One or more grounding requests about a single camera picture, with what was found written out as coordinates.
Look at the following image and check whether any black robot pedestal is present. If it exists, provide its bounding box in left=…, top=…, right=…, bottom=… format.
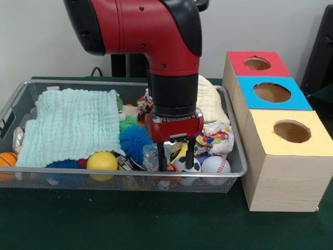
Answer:
left=110, top=0, right=210, bottom=78

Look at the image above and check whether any blue spiky rubber ball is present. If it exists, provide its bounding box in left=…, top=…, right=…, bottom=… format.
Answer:
left=119, top=126, right=154, bottom=159

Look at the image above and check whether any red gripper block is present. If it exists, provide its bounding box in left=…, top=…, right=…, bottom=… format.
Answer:
left=144, top=109, right=205, bottom=172

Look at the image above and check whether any light blue muslin cloth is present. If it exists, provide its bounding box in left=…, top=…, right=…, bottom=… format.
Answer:
left=15, top=88, right=127, bottom=168

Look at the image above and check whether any small white baseball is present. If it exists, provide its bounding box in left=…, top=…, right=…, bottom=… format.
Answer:
left=201, top=156, right=232, bottom=187

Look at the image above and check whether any colourful crumpled fabric scrunchie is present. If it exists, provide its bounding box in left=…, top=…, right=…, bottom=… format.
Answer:
left=136, top=90, right=154, bottom=122

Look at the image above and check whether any shallow wire mesh bin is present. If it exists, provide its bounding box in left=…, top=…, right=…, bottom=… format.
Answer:
left=0, top=80, right=248, bottom=194

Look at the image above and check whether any crumpled white colourful-dotted wrapper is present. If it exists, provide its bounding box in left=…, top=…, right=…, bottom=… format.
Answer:
left=194, top=121, right=234, bottom=158

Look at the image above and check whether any wooden box with three holes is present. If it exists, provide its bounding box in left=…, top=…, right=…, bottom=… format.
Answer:
left=222, top=51, right=333, bottom=212

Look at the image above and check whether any cream muslin cloth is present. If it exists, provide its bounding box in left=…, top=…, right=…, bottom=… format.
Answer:
left=196, top=75, right=231, bottom=126

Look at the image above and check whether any crumpled clear plastic bottle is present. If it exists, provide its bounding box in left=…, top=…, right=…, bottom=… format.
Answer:
left=142, top=144, right=161, bottom=171

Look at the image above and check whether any yellow foam ball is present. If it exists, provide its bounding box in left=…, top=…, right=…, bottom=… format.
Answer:
left=86, top=152, right=119, bottom=182

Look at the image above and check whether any small soccer ball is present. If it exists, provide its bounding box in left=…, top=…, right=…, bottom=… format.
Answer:
left=172, top=155, right=202, bottom=187

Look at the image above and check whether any small orange basketball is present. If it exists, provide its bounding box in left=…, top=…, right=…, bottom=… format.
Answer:
left=0, top=152, right=18, bottom=182

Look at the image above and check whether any black chair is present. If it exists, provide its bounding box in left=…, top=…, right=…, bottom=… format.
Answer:
left=300, top=4, right=333, bottom=105

